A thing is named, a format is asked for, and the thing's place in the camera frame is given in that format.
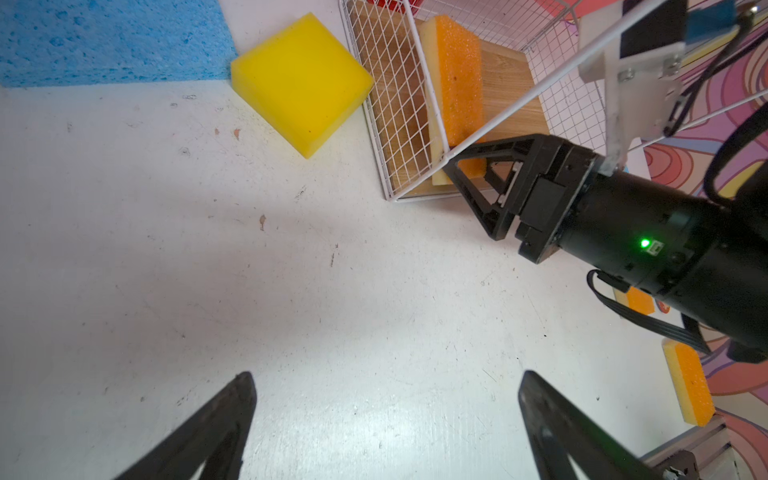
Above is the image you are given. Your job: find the blue sponge left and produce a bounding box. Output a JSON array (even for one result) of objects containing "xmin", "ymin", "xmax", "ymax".
[{"xmin": 1, "ymin": 1, "xmax": 237, "ymax": 88}]

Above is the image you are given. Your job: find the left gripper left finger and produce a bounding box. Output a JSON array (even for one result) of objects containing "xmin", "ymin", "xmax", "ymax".
[{"xmin": 119, "ymin": 371, "xmax": 257, "ymax": 479}]

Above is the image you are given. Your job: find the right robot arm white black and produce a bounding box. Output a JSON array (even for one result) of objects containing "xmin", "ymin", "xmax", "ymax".
[{"xmin": 445, "ymin": 108, "xmax": 767, "ymax": 364}]

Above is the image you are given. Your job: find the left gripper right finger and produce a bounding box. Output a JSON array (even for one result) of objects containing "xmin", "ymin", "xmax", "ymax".
[{"xmin": 518, "ymin": 370, "xmax": 659, "ymax": 479}]

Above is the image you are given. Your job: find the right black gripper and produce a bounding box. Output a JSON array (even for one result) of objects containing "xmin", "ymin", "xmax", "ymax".
[{"xmin": 442, "ymin": 134, "xmax": 600, "ymax": 264}]

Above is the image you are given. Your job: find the white wire wooden shelf rack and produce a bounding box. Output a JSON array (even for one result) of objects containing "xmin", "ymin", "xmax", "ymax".
[{"xmin": 340, "ymin": 1, "xmax": 767, "ymax": 201}]

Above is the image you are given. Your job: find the yellow sponge near shelf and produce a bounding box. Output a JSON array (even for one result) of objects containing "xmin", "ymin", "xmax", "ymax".
[{"xmin": 230, "ymin": 13, "xmax": 374, "ymax": 158}]

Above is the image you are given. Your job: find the orange sponge with pale back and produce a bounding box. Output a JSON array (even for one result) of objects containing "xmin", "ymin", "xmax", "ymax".
[{"xmin": 418, "ymin": 15, "xmax": 485, "ymax": 164}]

